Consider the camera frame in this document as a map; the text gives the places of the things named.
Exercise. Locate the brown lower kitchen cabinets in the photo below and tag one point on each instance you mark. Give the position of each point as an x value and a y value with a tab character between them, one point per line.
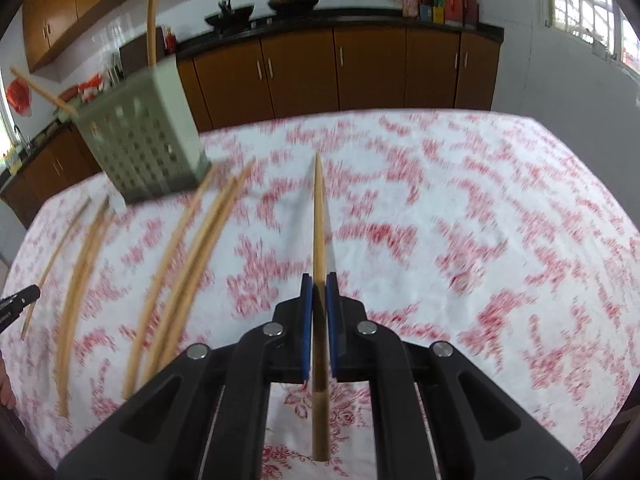
300	75

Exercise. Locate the brown kitchen cabinets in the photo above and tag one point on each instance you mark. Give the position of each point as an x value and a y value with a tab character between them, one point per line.
300	75
60	5

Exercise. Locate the dark kitchen countertop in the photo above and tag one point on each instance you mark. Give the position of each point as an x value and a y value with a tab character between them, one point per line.
350	14

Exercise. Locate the green perforated utensil holder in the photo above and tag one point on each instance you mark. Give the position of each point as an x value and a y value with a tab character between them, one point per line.
145	150

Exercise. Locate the brown upper kitchen cabinets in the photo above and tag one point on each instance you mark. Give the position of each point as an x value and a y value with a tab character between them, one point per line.
60	5

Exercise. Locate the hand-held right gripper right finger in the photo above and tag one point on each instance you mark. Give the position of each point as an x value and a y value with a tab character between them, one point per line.
334	330

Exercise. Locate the red and white bag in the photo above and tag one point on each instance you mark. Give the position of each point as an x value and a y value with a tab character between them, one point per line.
91	87

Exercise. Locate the red basin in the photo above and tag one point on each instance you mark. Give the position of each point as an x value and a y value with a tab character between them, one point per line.
69	94

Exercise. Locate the small red bottle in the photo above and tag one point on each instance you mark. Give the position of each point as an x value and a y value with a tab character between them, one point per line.
170	41

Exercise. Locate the large red bottle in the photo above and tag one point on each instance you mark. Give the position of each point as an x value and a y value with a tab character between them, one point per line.
453	5
470	7

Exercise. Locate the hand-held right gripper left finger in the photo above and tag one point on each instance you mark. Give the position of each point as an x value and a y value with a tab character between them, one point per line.
306	330

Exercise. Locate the pink bottle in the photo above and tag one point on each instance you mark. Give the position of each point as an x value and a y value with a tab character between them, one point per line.
410	6

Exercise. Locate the red floral tablecloth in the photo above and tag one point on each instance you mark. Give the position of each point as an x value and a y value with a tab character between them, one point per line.
450	210

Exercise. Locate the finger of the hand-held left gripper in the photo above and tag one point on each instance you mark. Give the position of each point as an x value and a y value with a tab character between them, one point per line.
20	301

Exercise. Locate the dark cutting board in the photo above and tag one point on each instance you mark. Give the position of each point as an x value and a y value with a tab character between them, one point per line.
134	56

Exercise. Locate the black wok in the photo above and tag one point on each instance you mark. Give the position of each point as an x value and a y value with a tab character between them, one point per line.
230	17

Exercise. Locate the hanging red plastic bag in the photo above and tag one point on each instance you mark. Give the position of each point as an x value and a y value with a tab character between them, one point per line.
19	96

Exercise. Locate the green and yellow boxes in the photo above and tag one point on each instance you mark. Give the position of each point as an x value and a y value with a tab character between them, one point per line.
432	10

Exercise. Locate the person's left hand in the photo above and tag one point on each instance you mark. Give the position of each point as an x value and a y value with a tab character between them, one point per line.
6	385

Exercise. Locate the barred window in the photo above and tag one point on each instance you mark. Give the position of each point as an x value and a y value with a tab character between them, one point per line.
585	5

